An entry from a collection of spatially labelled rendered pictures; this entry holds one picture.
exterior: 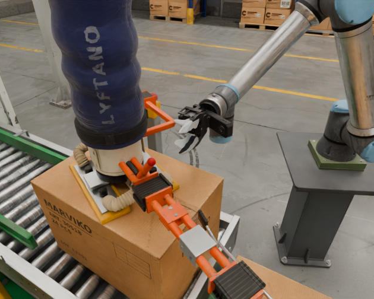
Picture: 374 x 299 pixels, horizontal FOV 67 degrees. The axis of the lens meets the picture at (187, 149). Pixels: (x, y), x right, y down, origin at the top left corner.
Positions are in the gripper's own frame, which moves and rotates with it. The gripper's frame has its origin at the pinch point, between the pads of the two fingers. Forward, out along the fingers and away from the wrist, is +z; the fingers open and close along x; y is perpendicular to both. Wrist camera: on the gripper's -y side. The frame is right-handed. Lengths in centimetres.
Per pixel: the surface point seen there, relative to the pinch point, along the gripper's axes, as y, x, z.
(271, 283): -32, -66, -15
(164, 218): -4.3, -11.6, 17.1
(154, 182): 5.5, -11.3, 7.7
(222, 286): -24.3, -10.7, 26.6
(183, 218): -8.2, -12.2, 14.2
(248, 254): -13, -121, -61
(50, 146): 120, -61, -31
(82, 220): 29.2, -31.0, 18.3
